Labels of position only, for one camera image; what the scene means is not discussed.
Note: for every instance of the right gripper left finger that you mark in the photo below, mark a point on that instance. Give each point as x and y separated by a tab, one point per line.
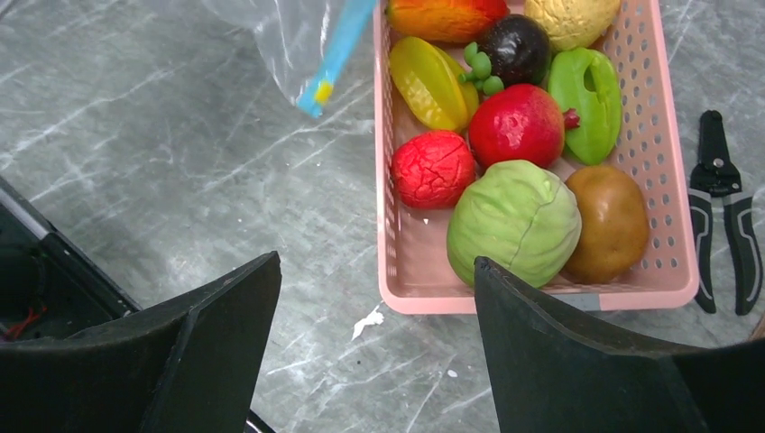
188	364

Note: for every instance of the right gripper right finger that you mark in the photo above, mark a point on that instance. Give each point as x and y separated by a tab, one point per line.
555	368

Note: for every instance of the green cabbage toy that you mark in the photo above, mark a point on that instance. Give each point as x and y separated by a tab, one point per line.
520	216

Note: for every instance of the red cracked fruit toy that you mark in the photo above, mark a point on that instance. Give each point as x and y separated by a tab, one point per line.
433	169

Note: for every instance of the red pomegranate toy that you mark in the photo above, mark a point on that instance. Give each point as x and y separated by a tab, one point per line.
522	122

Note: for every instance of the clear zip top bag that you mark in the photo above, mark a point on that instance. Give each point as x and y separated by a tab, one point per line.
305	44

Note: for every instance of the green pepper toy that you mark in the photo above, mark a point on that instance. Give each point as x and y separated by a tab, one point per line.
585	84

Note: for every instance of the yellow starfruit toy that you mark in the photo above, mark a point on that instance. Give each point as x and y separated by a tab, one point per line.
428	80

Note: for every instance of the dark mangosteen toy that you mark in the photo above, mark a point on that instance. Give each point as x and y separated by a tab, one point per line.
515	50

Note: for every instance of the yellow bumpy fruit toy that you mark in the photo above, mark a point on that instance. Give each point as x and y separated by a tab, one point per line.
572	24

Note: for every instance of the orange red mango toy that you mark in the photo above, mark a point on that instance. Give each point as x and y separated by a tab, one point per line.
452	21

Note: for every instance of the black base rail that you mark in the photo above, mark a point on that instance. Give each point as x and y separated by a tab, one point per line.
49	287

